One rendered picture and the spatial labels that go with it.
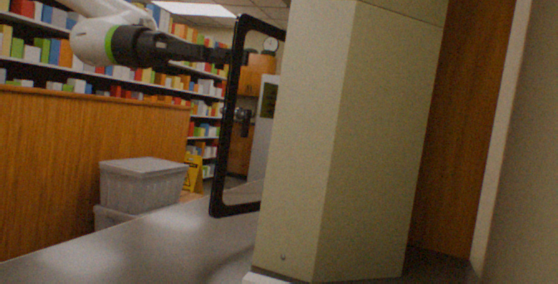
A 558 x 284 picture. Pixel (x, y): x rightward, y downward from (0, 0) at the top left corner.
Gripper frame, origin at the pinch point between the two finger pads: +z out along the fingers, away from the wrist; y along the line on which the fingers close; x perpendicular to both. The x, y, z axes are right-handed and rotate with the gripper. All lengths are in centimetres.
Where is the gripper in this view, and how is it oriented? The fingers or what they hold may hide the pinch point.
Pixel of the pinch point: (230, 56)
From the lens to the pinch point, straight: 75.8
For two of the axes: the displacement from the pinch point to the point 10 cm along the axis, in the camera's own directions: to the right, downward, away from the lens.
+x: -1.5, 9.9, 0.5
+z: 9.3, 1.6, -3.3
